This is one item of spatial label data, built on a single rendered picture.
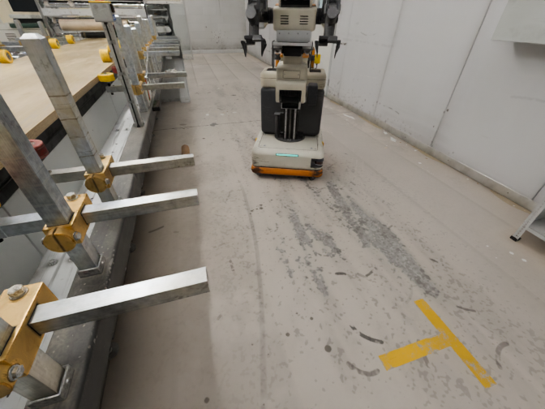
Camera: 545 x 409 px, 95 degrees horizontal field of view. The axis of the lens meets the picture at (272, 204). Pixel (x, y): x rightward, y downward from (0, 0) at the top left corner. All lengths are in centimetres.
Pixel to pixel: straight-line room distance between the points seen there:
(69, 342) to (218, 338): 78
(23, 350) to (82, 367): 14
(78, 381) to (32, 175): 35
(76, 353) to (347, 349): 103
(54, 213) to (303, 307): 110
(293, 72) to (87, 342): 184
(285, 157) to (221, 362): 152
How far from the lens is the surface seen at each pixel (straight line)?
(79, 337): 64
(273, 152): 214
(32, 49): 78
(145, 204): 63
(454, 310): 166
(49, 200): 61
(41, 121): 115
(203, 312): 140
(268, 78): 229
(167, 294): 44
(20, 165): 59
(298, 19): 197
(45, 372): 55
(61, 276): 90
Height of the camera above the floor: 119
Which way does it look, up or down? 37 degrees down
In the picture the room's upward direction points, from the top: 1 degrees clockwise
